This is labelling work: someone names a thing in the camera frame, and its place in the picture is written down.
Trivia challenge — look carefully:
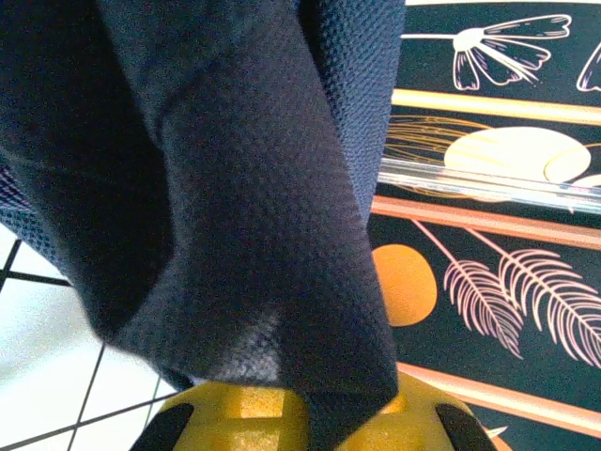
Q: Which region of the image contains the aluminium corner post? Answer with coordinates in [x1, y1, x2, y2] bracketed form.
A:
[377, 157, 601, 213]

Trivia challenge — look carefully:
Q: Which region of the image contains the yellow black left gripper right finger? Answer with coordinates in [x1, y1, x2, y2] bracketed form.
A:
[335, 374, 499, 451]

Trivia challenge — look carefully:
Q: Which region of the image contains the navy blue backpack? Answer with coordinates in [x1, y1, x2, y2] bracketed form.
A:
[0, 0, 406, 447]

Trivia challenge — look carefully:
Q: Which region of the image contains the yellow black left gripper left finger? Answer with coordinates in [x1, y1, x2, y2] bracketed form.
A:
[133, 381, 315, 451]

